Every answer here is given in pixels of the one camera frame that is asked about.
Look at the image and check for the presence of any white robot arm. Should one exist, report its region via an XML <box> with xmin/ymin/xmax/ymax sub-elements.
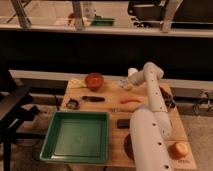
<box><xmin>119</xmin><ymin>62</ymin><xmax>174</xmax><ymax>171</ymax></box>

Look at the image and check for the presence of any white paper cup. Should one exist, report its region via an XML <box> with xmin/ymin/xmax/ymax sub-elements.
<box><xmin>128</xmin><ymin>68</ymin><xmax>138</xmax><ymax>76</ymax></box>

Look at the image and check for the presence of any orange carrot toy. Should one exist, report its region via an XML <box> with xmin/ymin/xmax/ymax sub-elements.
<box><xmin>120</xmin><ymin>98</ymin><xmax>141</xmax><ymax>104</ymax></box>

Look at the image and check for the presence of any metal fork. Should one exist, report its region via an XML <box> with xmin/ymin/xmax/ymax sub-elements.
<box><xmin>109</xmin><ymin>108</ymin><xmax>135</xmax><ymax>113</ymax></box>

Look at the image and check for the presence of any orange bowl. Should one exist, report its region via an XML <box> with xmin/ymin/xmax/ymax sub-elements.
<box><xmin>84</xmin><ymin>73</ymin><xmax>104</xmax><ymax>90</ymax></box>

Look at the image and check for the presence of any black rectangular block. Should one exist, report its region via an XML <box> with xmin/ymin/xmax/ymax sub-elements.
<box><xmin>117</xmin><ymin>119</ymin><xmax>130</xmax><ymax>129</ymax></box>

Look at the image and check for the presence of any yellow cloth piece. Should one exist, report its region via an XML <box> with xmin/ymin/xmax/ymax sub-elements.
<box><xmin>68</xmin><ymin>78</ymin><xmax>86</xmax><ymax>89</ymax></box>

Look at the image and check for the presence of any purple plate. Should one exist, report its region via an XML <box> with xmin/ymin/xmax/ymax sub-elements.
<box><xmin>124</xmin><ymin>135</ymin><xmax>134</xmax><ymax>160</ymax></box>

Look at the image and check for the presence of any green plastic tray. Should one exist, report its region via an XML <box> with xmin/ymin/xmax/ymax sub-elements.
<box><xmin>40</xmin><ymin>111</ymin><xmax>109</xmax><ymax>164</ymax></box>

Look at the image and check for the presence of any orange apple toy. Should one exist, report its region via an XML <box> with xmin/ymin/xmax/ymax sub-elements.
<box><xmin>170</xmin><ymin>142</ymin><xmax>189</xmax><ymax>158</ymax></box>

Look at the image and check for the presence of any black table frame left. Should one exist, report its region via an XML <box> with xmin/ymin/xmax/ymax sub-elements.
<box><xmin>0</xmin><ymin>86</ymin><xmax>44</xmax><ymax>171</ymax></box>

